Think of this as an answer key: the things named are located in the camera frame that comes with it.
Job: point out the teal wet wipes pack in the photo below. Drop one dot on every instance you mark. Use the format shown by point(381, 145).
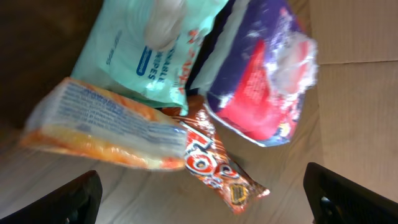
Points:
point(145, 49)

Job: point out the brown cardboard box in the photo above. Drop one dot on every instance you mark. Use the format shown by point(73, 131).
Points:
point(348, 122)

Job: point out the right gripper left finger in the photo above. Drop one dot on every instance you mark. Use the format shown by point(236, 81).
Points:
point(78, 202)

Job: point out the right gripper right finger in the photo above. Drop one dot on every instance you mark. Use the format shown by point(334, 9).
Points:
point(335, 199)

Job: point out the purple red tissue pack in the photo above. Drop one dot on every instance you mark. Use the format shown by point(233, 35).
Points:
point(254, 70)

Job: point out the red orange snack bar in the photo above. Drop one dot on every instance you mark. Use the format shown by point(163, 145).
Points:
point(207, 159)

